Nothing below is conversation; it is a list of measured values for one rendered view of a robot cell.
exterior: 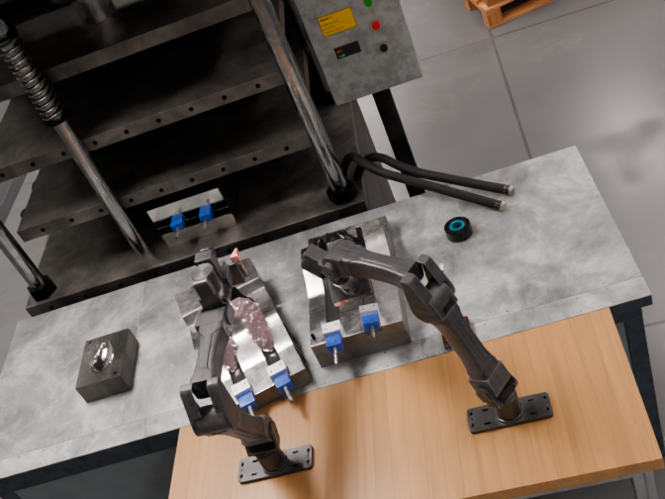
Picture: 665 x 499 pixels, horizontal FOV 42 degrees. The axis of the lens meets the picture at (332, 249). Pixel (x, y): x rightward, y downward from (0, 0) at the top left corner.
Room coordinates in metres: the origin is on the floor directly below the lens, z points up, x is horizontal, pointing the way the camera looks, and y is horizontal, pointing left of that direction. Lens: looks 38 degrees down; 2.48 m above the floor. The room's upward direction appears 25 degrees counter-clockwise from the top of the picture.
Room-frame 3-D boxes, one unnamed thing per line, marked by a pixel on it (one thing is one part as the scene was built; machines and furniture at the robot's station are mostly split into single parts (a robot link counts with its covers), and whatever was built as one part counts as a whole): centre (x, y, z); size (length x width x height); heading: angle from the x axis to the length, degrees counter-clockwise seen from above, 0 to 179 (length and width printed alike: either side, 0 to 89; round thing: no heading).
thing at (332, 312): (1.91, 0.00, 0.92); 0.35 x 0.16 x 0.09; 168
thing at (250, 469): (1.46, 0.36, 0.84); 0.20 x 0.07 x 0.08; 75
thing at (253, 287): (1.91, 0.35, 0.86); 0.50 x 0.26 x 0.11; 5
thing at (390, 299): (1.92, -0.02, 0.87); 0.50 x 0.26 x 0.14; 168
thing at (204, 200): (2.82, 0.35, 0.87); 0.50 x 0.27 x 0.17; 168
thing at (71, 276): (2.91, 0.38, 0.76); 1.30 x 0.84 x 0.06; 78
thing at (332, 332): (1.67, 0.10, 0.89); 0.13 x 0.05 x 0.05; 167
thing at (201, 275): (1.63, 0.32, 1.24); 0.12 x 0.09 x 0.12; 165
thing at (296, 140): (2.96, 0.37, 1.02); 1.10 x 0.74 x 0.05; 78
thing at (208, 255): (1.72, 0.29, 1.25); 0.07 x 0.06 x 0.11; 74
